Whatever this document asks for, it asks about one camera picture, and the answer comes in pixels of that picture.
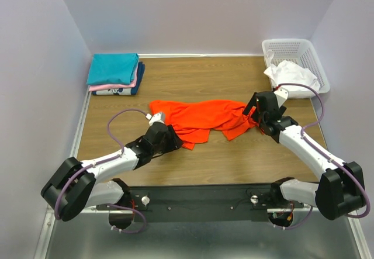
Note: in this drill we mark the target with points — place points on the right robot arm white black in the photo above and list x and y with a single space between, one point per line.
341 188

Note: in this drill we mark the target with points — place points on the pink folded t shirt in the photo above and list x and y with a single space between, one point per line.
115 86

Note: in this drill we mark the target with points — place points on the teal folded t shirt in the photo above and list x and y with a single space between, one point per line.
112 69

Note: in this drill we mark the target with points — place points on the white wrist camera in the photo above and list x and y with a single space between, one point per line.
159 117
281 92

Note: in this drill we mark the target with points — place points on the orange t shirt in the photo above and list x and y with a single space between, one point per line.
193 122

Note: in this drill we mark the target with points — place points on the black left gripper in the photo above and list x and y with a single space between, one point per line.
174 141

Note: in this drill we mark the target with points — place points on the navy blue folded t shirt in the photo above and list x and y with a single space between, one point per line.
125 91

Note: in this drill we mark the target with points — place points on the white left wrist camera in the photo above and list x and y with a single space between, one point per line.
159 117

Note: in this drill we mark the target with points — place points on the white plastic laundry basket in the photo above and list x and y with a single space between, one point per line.
298 51

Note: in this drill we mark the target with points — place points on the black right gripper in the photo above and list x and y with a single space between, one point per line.
251 103

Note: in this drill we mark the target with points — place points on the white crumpled t shirt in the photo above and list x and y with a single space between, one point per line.
296 78

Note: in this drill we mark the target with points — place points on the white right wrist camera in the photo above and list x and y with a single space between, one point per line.
281 92

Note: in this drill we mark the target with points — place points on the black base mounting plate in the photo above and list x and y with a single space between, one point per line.
208 203

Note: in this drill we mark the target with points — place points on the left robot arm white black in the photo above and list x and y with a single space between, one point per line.
70 189

